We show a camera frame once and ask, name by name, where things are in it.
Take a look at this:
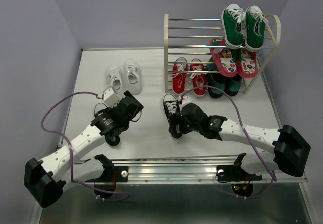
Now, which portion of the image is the aluminium mounting rail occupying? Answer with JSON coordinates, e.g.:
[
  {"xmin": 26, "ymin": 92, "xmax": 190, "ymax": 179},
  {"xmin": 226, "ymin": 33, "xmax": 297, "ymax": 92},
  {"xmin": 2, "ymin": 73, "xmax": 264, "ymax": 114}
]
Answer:
[{"xmin": 58, "ymin": 155, "xmax": 307, "ymax": 184}]

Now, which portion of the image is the right green canvas sneaker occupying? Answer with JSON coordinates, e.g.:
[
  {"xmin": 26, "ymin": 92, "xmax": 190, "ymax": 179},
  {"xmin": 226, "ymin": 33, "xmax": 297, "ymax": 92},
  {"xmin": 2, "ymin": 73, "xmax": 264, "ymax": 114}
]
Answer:
[{"xmin": 244, "ymin": 5, "xmax": 268, "ymax": 52}]

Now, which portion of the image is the pink patterned slipper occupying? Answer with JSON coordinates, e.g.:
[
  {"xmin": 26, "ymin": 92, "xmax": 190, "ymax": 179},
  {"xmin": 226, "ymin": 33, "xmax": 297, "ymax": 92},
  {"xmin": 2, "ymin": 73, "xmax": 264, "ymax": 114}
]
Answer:
[
  {"xmin": 236, "ymin": 49, "xmax": 258, "ymax": 78},
  {"xmin": 209, "ymin": 38, "xmax": 238, "ymax": 78}
]

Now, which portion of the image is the white metal shoe shelf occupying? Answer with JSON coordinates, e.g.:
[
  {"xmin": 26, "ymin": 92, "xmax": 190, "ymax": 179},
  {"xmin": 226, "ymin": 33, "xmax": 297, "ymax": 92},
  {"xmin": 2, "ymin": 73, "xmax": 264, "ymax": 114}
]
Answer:
[{"xmin": 164, "ymin": 14, "xmax": 281, "ymax": 94}]

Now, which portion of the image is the right pink patterned slipper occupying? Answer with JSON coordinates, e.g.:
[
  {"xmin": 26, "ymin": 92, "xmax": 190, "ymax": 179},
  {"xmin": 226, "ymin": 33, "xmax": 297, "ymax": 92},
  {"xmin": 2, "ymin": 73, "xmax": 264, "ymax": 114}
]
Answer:
[{"xmin": 236, "ymin": 49, "xmax": 258, "ymax": 78}]

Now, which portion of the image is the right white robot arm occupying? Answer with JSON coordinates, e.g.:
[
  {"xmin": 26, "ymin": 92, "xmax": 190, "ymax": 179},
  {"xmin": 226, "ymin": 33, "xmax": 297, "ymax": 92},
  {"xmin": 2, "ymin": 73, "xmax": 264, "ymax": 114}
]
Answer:
[{"xmin": 181, "ymin": 103, "xmax": 311, "ymax": 179}]

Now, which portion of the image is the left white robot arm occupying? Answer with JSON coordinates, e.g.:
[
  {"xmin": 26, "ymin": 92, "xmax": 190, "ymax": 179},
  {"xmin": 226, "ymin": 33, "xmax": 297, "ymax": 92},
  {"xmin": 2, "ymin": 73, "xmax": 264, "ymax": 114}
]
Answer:
[{"xmin": 24, "ymin": 89, "xmax": 143, "ymax": 208}]

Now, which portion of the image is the left dark green shoe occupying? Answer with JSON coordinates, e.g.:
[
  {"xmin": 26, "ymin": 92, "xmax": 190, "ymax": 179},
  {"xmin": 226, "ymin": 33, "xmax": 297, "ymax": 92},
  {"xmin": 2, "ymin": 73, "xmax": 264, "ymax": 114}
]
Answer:
[{"xmin": 206, "ymin": 57, "xmax": 226, "ymax": 98}]

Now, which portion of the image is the left pink patterned slipper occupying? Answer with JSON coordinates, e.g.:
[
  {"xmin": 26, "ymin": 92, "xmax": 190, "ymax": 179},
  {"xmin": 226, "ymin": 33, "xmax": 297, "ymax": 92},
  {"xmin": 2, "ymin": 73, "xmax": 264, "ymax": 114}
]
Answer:
[{"xmin": 209, "ymin": 38, "xmax": 238, "ymax": 78}]

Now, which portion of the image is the white sneaker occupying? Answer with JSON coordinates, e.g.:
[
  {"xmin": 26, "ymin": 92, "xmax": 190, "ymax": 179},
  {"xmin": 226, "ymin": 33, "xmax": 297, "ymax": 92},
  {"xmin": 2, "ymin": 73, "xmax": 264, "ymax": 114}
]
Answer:
[
  {"xmin": 106, "ymin": 65, "xmax": 125, "ymax": 95},
  {"xmin": 124, "ymin": 60, "xmax": 142, "ymax": 95}
]

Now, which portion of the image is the red canvas sneaker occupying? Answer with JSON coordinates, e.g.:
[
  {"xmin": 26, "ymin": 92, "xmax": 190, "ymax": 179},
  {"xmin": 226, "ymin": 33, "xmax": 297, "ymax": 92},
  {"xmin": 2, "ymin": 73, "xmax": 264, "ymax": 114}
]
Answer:
[
  {"xmin": 172, "ymin": 57, "xmax": 188, "ymax": 94},
  {"xmin": 190, "ymin": 58, "xmax": 206, "ymax": 98}
]

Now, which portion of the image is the black canvas sneaker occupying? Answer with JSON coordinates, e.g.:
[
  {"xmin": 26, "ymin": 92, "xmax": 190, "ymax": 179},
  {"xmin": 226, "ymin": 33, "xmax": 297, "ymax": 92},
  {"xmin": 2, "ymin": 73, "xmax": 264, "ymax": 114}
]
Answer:
[
  {"xmin": 94, "ymin": 102, "xmax": 120, "ymax": 148},
  {"xmin": 162, "ymin": 93, "xmax": 183, "ymax": 140}
]

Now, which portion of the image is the green canvas sneaker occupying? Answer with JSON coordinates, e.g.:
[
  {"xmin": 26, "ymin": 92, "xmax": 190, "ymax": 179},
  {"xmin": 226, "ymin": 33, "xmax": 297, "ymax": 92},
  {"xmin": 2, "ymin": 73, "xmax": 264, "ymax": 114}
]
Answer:
[
  {"xmin": 221, "ymin": 3, "xmax": 245, "ymax": 50},
  {"xmin": 244, "ymin": 5, "xmax": 268, "ymax": 52}
]

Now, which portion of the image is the left green canvas sneaker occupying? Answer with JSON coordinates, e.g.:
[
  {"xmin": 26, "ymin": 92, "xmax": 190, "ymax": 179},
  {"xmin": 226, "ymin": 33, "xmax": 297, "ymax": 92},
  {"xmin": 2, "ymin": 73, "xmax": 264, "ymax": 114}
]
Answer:
[{"xmin": 221, "ymin": 3, "xmax": 245, "ymax": 50}]

